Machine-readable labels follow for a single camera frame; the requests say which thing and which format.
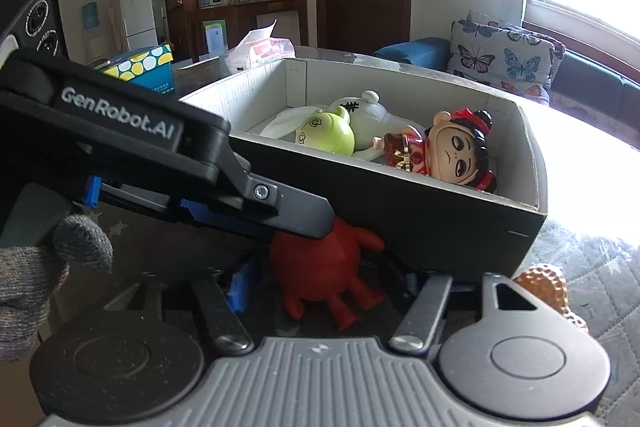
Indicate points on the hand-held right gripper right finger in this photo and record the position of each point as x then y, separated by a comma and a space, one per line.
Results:
430, 302

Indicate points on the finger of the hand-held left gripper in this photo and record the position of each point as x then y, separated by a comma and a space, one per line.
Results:
200, 209
305, 214

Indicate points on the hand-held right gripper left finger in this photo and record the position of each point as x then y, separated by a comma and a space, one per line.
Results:
240, 292

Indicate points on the red plastic figure toy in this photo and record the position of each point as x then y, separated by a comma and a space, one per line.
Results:
320, 267

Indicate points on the green round plastic toy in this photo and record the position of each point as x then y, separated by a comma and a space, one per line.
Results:
330, 134

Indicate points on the dark grey cardboard box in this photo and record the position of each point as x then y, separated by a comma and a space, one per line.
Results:
400, 217

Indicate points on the white plush rabbit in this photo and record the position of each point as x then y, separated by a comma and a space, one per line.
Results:
370, 119

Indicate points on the big-headed doll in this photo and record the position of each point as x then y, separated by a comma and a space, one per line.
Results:
455, 152

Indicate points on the grey quilted star-print desktop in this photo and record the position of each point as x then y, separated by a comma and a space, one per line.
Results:
590, 267

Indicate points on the person's left hand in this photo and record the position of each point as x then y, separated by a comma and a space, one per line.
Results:
30, 287

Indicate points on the blue tissue box yellow dots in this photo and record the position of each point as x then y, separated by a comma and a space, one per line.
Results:
150, 67

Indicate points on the orange peanut-shaped toy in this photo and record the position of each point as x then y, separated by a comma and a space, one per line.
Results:
545, 287

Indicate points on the white refrigerator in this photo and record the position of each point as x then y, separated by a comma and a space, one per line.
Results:
137, 12

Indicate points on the green bordered sign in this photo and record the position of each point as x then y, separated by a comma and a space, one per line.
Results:
215, 38

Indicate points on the white tissue pack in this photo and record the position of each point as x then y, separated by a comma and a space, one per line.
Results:
265, 49

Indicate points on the blue sofa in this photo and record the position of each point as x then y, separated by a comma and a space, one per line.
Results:
415, 52

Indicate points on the butterfly print pillow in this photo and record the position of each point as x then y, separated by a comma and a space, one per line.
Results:
500, 57

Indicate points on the teal wall poster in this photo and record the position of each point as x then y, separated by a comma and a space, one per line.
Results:
90, 17

